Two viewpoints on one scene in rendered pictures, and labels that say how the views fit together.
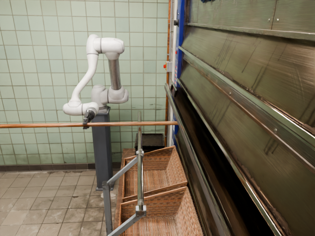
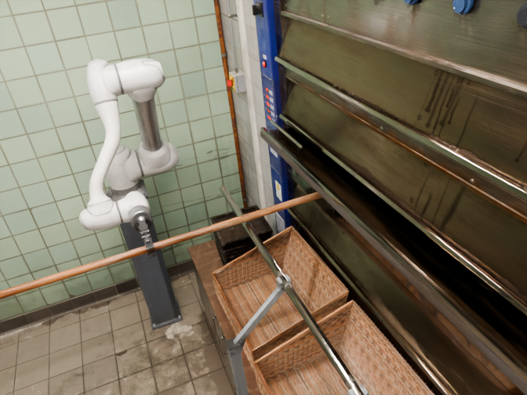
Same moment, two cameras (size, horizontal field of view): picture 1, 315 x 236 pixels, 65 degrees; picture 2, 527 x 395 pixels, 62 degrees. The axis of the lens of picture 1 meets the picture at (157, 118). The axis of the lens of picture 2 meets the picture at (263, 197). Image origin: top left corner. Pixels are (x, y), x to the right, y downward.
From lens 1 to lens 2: 0.56 m
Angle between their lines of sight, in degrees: 16
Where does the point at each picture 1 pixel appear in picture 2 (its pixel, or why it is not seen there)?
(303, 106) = not seen: outside the picture
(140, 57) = (172, 71)
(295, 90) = not seen: outside the picture
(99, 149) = (144, 260)
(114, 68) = (148, 115)
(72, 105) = (100, 211)
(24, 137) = not seen: outside the picture
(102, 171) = (158, 295)
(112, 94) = (150, 161)
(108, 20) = (93, 11)
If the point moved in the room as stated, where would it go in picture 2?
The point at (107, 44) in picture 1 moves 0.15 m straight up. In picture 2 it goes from (132, 77) to (123, 40)
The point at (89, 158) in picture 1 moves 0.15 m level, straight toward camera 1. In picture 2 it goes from (116, 276) to (123, 287)
